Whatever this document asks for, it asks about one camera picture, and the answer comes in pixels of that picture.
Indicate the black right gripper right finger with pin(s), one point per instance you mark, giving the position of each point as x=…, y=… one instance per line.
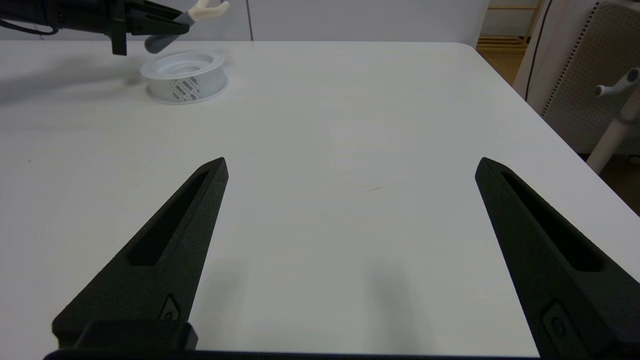
x=560, y=295

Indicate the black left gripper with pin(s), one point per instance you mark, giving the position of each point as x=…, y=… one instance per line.
x=92, y=15

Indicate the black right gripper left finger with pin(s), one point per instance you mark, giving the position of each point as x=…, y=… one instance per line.
x=165, y=270

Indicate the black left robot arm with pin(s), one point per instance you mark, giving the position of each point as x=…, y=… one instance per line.
x=27, y=10

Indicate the white round holder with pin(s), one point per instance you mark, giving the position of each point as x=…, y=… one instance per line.
x=205, y=82

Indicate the white stand pole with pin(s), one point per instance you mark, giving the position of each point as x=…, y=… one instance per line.
x=612, y=140

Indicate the white pegboard panel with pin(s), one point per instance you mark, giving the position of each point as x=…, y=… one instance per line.
x=585, y=75

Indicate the wooden shelf rack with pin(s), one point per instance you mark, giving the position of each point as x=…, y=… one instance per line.
x=500, y=45

